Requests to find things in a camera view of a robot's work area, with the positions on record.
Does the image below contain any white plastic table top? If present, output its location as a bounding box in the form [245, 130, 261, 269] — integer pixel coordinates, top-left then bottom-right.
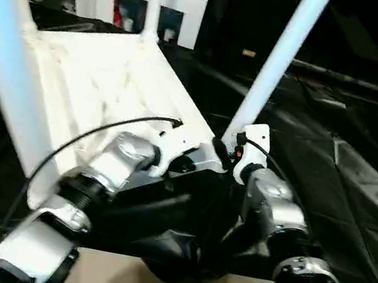
[0, 14, 265, 246]

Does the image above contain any black plastic mat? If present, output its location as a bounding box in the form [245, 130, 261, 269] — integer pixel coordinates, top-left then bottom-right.
[0, 0, 378, 283]

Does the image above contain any black metal rod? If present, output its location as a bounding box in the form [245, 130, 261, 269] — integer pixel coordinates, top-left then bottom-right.
[286, 57, 378, 96]

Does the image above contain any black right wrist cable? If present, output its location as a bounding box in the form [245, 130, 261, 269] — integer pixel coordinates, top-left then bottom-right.
[212, 136, 378, 283]

